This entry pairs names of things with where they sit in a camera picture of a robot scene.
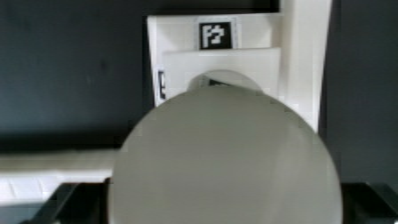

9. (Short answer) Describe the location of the white lamp bulb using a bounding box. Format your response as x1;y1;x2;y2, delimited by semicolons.
105;69;345;224

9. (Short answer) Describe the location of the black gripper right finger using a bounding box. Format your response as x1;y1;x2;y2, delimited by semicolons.
342;182;398;224

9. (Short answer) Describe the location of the white U-shaped fence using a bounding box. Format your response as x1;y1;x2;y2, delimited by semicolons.
0;0;333;207

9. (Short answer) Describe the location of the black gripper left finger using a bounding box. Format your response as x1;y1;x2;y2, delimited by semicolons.
20;179;111;224

